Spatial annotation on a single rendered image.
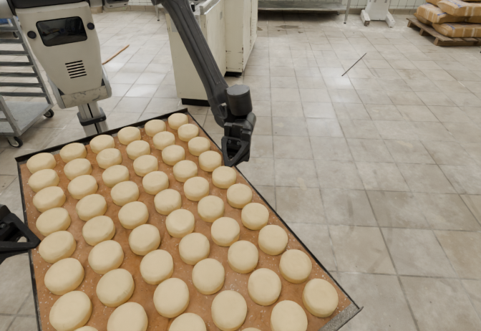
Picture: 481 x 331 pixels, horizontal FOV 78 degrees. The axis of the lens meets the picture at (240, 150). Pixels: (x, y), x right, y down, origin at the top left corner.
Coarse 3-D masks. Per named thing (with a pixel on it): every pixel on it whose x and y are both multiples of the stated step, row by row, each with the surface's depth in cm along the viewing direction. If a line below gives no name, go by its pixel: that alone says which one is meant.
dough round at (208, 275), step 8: (200, 264) 46; (208, 264) 46; (216, 264) 46; (192, 272) 45; (200, 272) 45; (208, 272) 45; (216, 272) 45; (224, 272) 46; (200, 280) 44; (208, 280) 44; (216, 280) 44; (224, 280) 46; (200, 288) 44; (208, 288) 44; (216, 288) 44
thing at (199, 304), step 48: (96, 192) 58; (144, 192) 59; (240, 240) 52; (288, 240) 52; (96, 288) 45; (144, 288) 45; (192, 288) 45; (240, 288) 46; (288, 288) 46; (336, 288) 46
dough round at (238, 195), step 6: (234, 186) 59; (240, 186) 59; (246, 186) 59; (228, 192) 57; (234, 192) 57; (240, 192) 57; (246, 192) 58; (252, 192) 58; (228, 198) 57; (234, 198) 56; (240, 198) 56; (246, 198) 56; (234, 204) 56; (240, 204) 56; (246, 204) 57
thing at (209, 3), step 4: (208, 0) 244; (212, 0) 249; (216, 0) 263; (204, 4) 232; (208, 4) 240; (212, 4) 251; (200, 8) 227; (204, 8) 230; (208, 8) 241; (200, 12) 229; (204, 12) 231
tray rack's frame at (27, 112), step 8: (8, 104) 260; (16, 104) 260; (24, 104) 260; (32, 104) 260; (40, 104) 260; (48, 104) 260; (0, 112) 248; (16, 112) 248; (24, 112) 248; (32, 112) 248; (40, 112) 248; (48, 112) 266; (24, 120) 238; (32, 120) 239; (0, 128) 229; (8, 128) 229; (24, 128) 231; (8, 136) 226; (16, 136) 231; (16, 144) 231
